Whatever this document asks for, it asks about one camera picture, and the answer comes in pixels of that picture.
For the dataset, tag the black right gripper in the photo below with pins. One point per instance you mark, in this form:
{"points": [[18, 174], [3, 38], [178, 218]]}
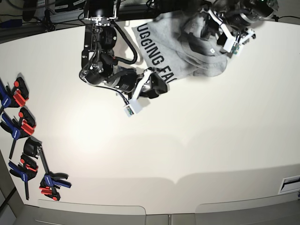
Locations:
{"points": [[130, 85]]}

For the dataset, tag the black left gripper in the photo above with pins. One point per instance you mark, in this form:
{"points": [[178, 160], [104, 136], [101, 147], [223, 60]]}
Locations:
{"points": [[230, 27]]}

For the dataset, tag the grey T-shirt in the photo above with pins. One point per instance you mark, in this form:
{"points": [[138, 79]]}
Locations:
{"points": [[172, 43]]}

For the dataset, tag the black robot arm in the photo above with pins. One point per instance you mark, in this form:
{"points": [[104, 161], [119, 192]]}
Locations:
{"points": [[101, 68], [262, 9]]}

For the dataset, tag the blue red bar clamp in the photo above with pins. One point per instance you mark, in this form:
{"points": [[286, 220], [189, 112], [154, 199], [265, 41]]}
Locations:
{"points": [[15, 97], [50, 181], [22, 128], [26, 170]]}

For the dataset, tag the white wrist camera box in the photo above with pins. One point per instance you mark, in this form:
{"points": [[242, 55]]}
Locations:
{"points": [[232, 46], [132, 108]]}

